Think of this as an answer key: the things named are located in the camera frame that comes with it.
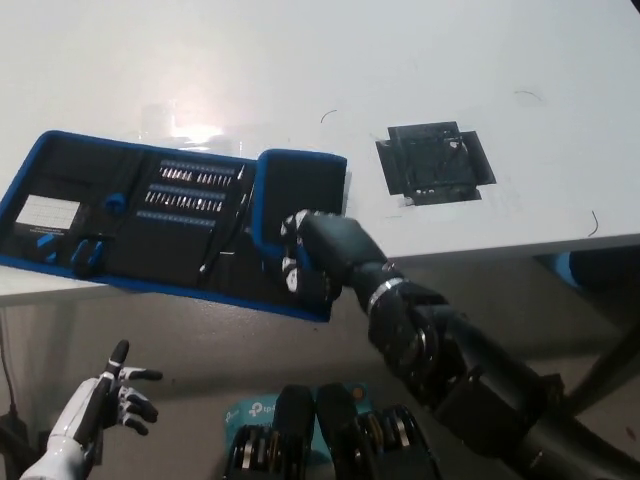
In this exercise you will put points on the black power adapter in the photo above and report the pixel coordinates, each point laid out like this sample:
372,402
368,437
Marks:
12,435

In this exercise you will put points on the blue triangular pick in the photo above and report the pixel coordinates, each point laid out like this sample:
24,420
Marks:
51,256
45,242

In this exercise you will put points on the black blue-trimmed toolkit roll case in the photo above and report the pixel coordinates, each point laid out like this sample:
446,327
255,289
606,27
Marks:
165,250

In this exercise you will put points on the black tweezers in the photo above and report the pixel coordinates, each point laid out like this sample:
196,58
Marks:
239,220

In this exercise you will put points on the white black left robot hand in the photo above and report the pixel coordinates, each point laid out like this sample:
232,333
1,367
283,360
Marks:
90,405

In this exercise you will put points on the blue black clip tool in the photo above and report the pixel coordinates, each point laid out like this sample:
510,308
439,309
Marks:
89,255

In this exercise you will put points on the teal tp-link box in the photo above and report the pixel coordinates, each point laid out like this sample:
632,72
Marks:
252,412

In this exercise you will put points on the blue round suction cup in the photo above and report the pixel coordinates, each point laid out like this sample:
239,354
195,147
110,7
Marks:
114,202

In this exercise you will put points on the blue and black chair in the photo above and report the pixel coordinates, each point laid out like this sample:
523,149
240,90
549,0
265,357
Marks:
600,275

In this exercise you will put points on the black tape patch on table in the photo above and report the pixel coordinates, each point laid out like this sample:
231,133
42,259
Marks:
432,160

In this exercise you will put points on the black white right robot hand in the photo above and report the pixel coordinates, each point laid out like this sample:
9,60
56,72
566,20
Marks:
340,245

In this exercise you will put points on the black diagonal table leg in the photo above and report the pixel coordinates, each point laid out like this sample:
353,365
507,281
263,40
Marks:
610,370

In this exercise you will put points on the white grid card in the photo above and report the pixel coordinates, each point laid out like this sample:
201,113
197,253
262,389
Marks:
47,210

